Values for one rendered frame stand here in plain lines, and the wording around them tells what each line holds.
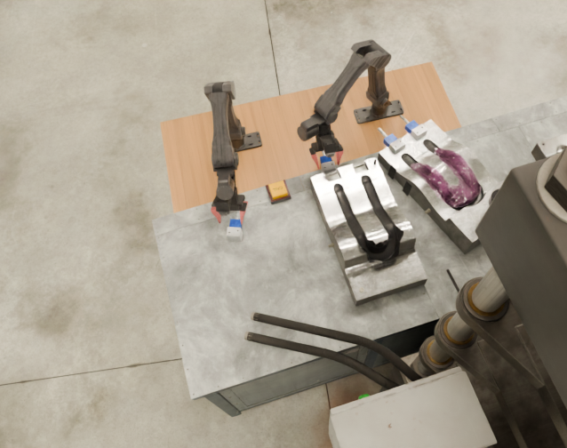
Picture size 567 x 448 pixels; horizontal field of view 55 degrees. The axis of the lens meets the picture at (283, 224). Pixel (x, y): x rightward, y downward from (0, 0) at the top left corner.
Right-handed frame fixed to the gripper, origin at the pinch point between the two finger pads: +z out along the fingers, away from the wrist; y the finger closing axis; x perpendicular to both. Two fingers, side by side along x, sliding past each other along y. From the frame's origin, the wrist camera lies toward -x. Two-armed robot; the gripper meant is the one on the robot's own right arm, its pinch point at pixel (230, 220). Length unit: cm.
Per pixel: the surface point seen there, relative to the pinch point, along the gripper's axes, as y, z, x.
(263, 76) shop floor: -11, 6, 172
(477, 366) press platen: 72, -3, -64
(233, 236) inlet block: -0.1, 8.3, 2.0
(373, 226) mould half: 50, 1, 1
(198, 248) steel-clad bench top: -13.6, 13.9, 1.5
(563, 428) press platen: 81, -16, -90
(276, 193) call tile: 14.4, -0.7, 19.0
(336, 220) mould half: 37.4, 1.9, 5.4
